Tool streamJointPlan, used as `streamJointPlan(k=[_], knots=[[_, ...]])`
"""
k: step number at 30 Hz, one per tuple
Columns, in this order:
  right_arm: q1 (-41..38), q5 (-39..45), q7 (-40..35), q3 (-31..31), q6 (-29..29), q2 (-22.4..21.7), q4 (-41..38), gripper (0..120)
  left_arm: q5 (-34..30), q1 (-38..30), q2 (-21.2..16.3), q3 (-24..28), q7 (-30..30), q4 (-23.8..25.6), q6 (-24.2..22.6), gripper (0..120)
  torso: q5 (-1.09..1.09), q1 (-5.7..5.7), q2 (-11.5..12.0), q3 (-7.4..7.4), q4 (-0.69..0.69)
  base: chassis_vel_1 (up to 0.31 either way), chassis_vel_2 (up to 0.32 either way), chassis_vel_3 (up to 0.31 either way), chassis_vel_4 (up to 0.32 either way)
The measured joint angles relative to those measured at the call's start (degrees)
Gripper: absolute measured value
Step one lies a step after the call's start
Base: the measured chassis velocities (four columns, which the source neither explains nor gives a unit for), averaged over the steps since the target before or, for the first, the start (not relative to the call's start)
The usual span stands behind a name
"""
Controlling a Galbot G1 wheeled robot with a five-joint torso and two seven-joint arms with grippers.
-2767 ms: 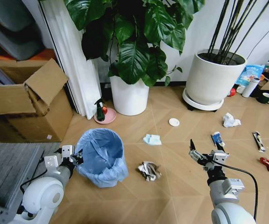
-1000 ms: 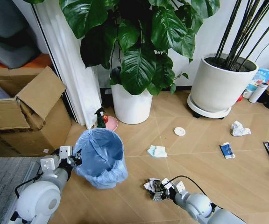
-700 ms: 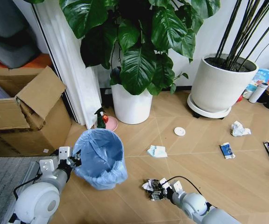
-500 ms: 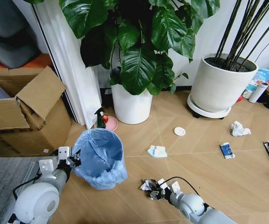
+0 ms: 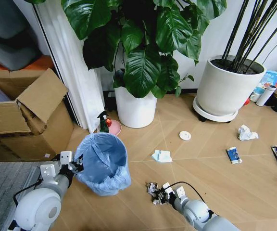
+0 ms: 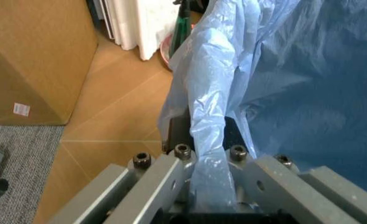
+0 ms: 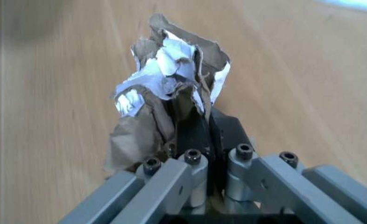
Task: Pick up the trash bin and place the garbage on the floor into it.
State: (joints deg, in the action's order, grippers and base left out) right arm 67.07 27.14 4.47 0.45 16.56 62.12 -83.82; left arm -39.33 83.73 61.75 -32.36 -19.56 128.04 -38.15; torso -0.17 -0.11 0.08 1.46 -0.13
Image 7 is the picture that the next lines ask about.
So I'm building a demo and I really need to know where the brown and white paper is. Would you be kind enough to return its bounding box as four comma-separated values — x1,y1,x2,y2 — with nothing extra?
103,13,232,180

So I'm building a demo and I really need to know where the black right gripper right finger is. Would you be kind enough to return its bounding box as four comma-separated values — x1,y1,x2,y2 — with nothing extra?
208,106,367,224

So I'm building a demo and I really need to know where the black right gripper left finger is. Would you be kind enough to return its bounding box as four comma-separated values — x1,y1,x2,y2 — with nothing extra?
57,102,210,224

